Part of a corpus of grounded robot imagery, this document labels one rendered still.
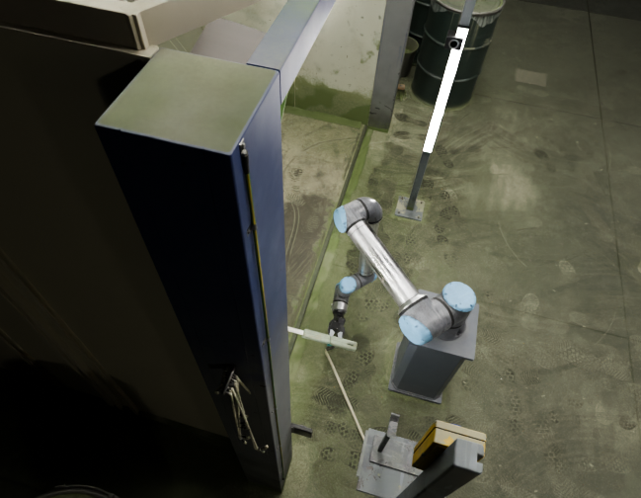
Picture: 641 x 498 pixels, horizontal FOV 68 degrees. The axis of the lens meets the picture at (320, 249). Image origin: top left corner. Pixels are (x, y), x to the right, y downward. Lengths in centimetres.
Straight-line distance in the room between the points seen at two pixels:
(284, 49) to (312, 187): 292
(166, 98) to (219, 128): 9
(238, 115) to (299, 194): 296
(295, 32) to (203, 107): 21
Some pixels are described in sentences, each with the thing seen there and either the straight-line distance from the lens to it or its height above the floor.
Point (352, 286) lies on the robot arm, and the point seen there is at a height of 41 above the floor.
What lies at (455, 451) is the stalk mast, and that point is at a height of 164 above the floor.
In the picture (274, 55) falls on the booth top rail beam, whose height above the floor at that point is 229.
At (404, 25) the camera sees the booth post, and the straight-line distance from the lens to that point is 369.
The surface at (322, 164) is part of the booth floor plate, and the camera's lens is 380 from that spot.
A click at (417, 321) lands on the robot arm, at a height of 90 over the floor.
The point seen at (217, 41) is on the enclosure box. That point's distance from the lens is 195.
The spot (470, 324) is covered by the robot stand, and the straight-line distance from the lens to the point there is 242.
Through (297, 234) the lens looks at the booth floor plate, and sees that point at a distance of 333.
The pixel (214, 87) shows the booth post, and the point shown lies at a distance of 68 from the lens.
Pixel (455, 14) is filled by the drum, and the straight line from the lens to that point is 416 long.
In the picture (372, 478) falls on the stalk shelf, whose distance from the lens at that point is 193.
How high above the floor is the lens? 267
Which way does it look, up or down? 54 degrees down
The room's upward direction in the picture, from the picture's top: 4 degrees clockwise
